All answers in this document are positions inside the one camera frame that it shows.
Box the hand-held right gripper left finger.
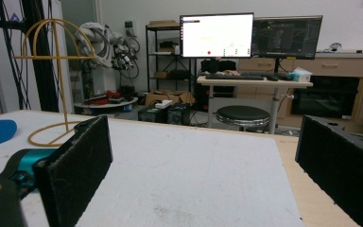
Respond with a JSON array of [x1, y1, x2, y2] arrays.
[[32, 115, 113, 227]]

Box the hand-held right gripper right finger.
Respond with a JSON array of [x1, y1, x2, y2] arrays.
[[295, 114, 363, 227]]

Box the black built-in oven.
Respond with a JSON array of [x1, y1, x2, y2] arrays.
[[291, 75, 360, 119]]

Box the round white platform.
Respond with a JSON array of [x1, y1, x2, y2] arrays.
[[74, 96, 139, 115]]

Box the red tools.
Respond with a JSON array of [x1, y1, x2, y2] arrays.
[[89, 90, 124, 106]]

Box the tissue box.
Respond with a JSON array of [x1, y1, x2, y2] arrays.
[[287, 66, 313, 83]]

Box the black equipment box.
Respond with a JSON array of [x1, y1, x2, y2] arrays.
[[137, 105, 168, 124], [165, 103, 192, 126]]

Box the wooden cabinet counter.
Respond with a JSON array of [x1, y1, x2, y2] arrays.
[[237, 51, 363, 127]]

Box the black keyboard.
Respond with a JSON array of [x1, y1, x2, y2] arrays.
[[241, 71, 294, 82], [205, 73, 265, 81]]

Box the black round stool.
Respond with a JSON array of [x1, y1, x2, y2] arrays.
[[216, 105, 271, 131]]

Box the open cardboard box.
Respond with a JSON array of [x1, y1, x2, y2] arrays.
[[145, 90, 197, 108]]

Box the light wooden desk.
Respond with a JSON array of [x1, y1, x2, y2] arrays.
[[196, 75, 314, 135]]

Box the monitor with dark screen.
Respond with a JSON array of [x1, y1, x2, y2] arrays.
[[251, 14, 323, 61]]

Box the black metal shelf rack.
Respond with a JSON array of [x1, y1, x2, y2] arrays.
[[145, 24, 198, 94]]

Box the flat cardboard box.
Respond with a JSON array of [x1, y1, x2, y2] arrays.
[[148, 20, 180, 27]]

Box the monitor with white screen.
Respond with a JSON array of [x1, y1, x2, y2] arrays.
[[179, 12, 255, 60]]

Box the black stand with cables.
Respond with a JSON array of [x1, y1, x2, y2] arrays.
[[0, 0, 61, 116]]

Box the yellow wire hat stand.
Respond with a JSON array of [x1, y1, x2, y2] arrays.
[[13, 18, 98, 148]]

